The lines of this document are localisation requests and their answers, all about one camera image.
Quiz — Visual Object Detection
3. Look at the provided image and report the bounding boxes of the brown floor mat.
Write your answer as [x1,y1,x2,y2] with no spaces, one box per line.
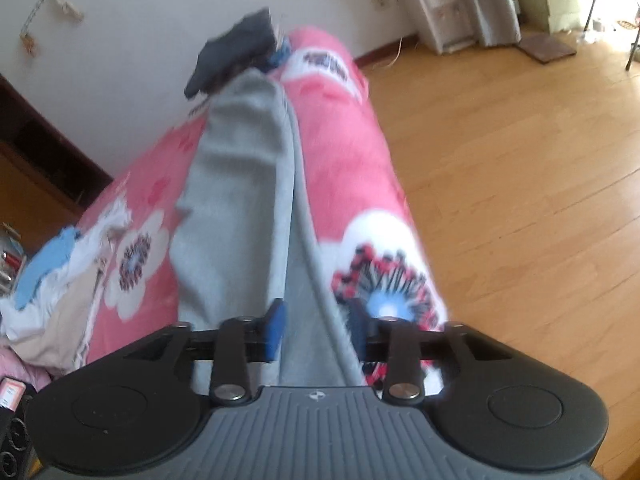
[516,34,577,65]

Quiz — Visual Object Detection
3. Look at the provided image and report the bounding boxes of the white power cord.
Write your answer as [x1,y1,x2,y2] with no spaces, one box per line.
[366,37,407,72]

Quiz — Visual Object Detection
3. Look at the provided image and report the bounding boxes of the pink floral blanket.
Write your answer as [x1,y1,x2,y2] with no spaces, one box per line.
[80,27,447,364]

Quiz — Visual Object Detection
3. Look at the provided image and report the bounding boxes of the wall socket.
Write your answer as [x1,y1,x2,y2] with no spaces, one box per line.
[372,0,392,10]

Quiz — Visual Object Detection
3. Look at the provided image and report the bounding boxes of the light blue garment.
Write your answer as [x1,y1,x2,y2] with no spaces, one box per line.
[14,226,79,311]

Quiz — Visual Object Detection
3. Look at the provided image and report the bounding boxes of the beige garment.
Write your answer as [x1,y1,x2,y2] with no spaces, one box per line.
[1,259,104,377]

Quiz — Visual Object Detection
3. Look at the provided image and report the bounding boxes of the brown folded clothes in stack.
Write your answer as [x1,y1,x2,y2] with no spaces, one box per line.
[222,35,293,81]

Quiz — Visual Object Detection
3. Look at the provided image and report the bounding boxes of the white water dispenser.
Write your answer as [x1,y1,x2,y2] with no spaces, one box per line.
[402,0,476,55]

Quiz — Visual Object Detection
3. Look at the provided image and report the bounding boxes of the black folded garment on stack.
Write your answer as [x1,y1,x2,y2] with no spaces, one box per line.
[183,8,278,100]

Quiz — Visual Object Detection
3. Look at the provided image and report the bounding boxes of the white garment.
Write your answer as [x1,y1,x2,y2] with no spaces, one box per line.
[1,196,131,339]

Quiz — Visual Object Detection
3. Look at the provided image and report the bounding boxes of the beige curtain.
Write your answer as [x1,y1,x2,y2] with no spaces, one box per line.
[463,0,522,48]

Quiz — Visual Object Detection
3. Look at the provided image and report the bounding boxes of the wall hook rack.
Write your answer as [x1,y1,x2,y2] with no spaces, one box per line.
[18,0,86,58]

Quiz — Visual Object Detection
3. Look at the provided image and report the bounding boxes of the pink padded jacket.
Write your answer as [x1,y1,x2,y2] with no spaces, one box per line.
[0,347,51,391]

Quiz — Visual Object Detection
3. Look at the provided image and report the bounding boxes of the wooden door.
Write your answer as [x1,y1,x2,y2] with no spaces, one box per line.
[1,80,112,252]

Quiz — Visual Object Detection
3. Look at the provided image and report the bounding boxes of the grey sweatpants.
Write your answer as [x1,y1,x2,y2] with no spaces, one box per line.
[169,70,364,387]

